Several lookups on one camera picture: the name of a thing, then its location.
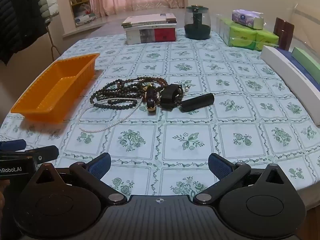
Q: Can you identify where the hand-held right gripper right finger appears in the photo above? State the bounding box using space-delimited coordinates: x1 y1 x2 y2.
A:
192 152 288 205

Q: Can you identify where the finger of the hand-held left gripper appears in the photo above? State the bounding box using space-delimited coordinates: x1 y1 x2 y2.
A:
0 139 27 152
0 145 60 166

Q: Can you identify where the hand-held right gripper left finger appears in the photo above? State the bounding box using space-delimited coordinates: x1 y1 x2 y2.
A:
31 152 128 205

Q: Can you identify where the white pearl necklace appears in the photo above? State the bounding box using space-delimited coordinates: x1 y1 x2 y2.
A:
78 97 144 133

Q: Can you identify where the black cylindrical case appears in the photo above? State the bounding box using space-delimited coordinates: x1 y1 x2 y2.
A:
180 93 215 113

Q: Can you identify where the orange plastic tray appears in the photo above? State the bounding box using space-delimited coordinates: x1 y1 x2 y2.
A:
10 53 101 123

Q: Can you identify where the dark green bead necklace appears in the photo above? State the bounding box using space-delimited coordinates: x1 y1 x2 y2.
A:
90 80 146 111

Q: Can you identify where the black wristband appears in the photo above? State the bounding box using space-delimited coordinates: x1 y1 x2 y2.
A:
160 84 184 110

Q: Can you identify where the brown bead necklace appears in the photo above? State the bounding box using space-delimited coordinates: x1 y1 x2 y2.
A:
110 76 168 93

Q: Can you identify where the green floral tablecloth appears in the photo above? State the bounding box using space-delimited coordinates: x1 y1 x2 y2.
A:
0 29 320 205

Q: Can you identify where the gold metal coat rack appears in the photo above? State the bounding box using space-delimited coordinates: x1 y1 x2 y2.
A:
46 21 62 62

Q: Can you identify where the long white box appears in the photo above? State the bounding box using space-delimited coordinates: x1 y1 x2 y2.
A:
260 45 320 127

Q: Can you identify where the black puffer jacket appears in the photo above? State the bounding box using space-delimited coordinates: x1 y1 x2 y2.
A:
0 0 48 66

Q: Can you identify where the dark blue box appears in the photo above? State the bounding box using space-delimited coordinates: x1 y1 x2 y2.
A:
277 49 320 85

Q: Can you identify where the green tissue pack bundle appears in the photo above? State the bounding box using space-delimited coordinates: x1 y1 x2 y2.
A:
219 17 279 51

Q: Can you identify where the white red cardboard box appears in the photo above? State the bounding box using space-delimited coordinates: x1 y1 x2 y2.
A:
125 24 177 45

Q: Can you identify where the glass jar with green base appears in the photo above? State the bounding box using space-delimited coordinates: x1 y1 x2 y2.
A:
184 5 212 40

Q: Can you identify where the white plastic bag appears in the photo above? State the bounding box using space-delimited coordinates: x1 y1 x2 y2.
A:
75 3 97 26

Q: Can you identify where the thin green-edged book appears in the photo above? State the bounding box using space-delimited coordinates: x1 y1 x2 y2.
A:
121 22 177 28

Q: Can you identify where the brown wooden cup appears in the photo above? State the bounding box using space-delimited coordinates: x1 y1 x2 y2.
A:
273 17 295 50

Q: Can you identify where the purple tissue pack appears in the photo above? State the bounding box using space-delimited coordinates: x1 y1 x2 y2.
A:
232 9 264 30

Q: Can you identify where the large pale pink book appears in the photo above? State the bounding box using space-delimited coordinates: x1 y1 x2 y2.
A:
122 13 175 27

